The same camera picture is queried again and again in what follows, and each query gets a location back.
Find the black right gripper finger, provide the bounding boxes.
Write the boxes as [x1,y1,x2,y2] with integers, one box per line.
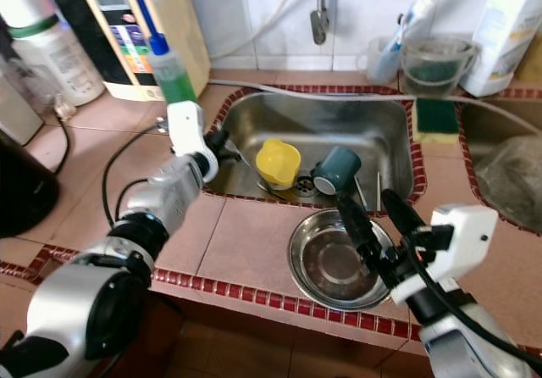
[379,188,430,241]
[335,193,392,266]

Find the blue-grey mug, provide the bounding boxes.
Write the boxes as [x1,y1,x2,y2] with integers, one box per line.
[309,147,362,197]

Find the yellow plastic bowl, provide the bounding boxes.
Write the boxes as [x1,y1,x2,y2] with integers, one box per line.
[256,137,303,191]

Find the green dish soap bottle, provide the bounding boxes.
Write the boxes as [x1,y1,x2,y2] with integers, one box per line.
[127,0,197,108]

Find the green yellow sponge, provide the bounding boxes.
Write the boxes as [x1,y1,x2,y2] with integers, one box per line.
[413,97,462,144]

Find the stainless steel sink basin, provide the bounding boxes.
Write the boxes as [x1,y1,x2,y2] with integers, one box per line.
[462,98,542,235]
[212,92,424,208]

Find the black electric kettle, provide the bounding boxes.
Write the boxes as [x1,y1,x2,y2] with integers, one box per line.
[0,128,62,239]

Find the crumpled clear plastic bag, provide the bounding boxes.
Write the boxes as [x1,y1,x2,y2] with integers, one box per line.
[474,136,542,231]

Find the small clear plastic pail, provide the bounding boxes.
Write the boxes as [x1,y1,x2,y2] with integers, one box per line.
[400,35,479,97]

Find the clear plastic toothbrush cup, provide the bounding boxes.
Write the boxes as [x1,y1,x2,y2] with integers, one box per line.
[364,35,403,85]

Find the beige water ionizer appliance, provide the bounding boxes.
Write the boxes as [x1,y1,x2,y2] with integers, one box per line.
[42,0,211,101]

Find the white blue toothbrush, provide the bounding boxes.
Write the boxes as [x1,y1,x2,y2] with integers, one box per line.
[390,0,437,53]

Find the brown scouring pad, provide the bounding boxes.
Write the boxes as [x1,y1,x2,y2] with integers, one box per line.
[517,39,542,82]

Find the white detergent bottle yellow cap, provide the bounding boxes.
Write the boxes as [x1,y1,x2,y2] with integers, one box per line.
[462,0,542,97]

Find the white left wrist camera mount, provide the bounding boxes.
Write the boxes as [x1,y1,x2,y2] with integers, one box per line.
[165,101,218,182]

